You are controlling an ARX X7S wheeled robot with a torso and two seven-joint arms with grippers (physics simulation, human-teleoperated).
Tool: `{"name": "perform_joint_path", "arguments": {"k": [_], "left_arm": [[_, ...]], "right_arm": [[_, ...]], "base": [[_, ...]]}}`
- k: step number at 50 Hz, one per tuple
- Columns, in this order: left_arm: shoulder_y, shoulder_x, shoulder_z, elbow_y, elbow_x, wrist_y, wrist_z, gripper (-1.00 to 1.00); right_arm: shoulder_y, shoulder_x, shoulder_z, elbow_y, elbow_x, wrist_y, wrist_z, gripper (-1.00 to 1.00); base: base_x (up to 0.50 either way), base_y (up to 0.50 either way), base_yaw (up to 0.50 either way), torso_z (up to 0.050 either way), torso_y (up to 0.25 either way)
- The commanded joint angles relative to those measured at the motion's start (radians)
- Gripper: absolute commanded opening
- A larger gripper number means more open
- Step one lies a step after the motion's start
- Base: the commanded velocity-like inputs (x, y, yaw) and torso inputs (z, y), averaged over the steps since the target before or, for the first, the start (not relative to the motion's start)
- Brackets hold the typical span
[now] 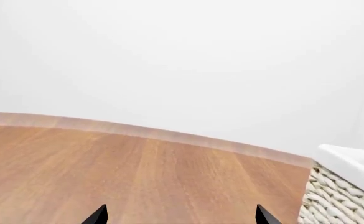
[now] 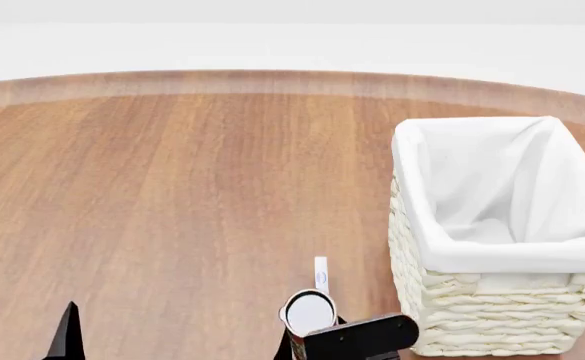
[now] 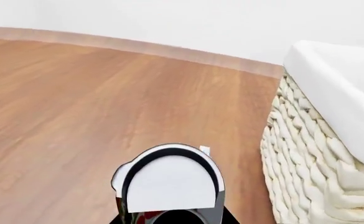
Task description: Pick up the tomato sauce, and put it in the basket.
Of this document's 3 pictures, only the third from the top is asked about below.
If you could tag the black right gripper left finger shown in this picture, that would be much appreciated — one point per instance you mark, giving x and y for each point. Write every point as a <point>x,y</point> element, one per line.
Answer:
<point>116,220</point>

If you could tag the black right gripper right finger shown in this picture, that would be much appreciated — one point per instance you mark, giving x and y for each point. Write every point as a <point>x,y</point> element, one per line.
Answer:
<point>228,219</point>

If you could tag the cream woven basket white lining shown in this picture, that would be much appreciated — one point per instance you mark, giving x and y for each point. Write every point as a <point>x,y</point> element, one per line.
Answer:
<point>309,163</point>

